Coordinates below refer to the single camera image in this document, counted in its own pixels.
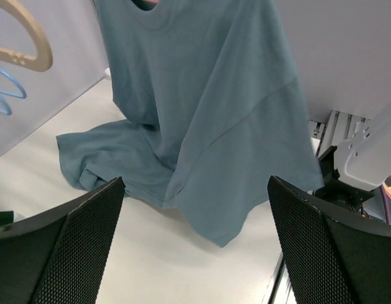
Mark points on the light blue wire hanger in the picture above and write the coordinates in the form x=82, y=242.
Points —
x=18, y=91

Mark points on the blue grey t shirt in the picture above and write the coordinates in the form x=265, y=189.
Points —
x=212, y=106

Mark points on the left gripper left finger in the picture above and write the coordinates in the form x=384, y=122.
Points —
x=59, y=255

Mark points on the beige wooden hanger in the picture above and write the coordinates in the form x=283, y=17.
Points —
x=23, y=41

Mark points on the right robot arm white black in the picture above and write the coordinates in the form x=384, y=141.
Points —
x=355, y=160

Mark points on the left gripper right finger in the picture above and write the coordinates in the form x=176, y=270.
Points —
x=332, y=255

